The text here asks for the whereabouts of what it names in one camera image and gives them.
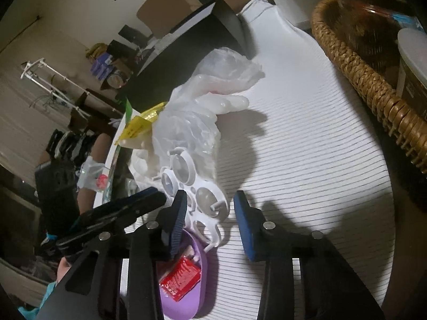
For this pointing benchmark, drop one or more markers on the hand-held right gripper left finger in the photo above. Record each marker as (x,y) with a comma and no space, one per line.
(175,230)

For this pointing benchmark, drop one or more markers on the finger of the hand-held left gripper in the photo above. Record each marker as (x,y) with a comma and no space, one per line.
(80,238)
(140,200)

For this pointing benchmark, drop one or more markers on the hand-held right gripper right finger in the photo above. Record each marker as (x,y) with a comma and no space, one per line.
(248,230)

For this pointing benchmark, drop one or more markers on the red sauce packet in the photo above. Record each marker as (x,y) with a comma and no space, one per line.
(181,278)

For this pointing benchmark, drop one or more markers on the purple plastic bowl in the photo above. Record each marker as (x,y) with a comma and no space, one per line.
(196,293)

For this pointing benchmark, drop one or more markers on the clear container with red candy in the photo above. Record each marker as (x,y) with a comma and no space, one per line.
(101,181)

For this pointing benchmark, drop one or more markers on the round container with pale lid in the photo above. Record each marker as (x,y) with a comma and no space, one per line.
(413,60)

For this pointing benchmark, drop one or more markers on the green printed snack bag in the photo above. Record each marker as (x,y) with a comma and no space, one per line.
(118,170)

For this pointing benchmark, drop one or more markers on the clear plastic cup with lid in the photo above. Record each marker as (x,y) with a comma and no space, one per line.
(87,173)

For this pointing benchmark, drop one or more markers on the white flower-shaped plastic tray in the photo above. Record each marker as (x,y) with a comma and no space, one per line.
(193,186)

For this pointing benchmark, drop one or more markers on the pile of dark clothes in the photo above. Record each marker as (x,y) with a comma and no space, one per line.
(70,145)

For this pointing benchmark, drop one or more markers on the brown chair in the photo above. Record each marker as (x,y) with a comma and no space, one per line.
(98,148)

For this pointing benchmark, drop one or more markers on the yellow snack packet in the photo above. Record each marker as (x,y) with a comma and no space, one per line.
(140,125)

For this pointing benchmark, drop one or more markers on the clear plastic glove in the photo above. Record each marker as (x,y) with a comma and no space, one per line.
(186,130)
(230,70)

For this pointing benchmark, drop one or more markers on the white metal rack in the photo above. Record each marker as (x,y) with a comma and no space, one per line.
(50,80)

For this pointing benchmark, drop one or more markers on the round tin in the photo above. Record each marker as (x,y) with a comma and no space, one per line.
(115,80)

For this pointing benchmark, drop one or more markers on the purple storage boxes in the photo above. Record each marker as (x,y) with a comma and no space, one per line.
(101,65)

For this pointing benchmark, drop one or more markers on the black cardboard box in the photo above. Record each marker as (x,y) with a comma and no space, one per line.
(186,60)

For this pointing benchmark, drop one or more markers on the black speaker box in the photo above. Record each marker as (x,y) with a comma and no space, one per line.
(130,35)

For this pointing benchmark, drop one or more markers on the brown sofa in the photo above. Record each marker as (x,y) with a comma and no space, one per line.
(166,10)

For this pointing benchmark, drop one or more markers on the woven wicker basket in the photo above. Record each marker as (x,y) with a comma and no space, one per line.
(360,70)

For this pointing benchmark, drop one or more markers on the brown jar with paper lid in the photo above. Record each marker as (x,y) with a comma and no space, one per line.
(367,13)

